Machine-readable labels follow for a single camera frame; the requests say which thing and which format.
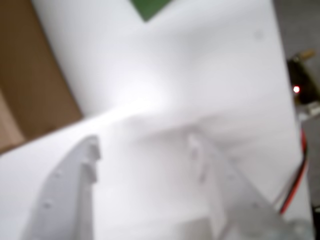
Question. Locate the white toothed gripper finger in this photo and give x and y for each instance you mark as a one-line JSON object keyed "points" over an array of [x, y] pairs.
{"points": [[62, 200]]}

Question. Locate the white smooth gripper finger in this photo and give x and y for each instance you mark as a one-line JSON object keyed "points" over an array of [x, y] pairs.
{"points": [[237, 205]]}

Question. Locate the green cube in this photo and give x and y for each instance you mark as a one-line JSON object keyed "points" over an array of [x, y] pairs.
{"points": [[147, 7]]}

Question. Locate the brown cardboard box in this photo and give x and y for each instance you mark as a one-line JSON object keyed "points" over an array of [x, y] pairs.
{"points": [[25, 75]]}

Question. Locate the black circuit board red LED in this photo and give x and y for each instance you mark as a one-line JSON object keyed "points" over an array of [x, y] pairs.
{"points": [[300, 80]]}

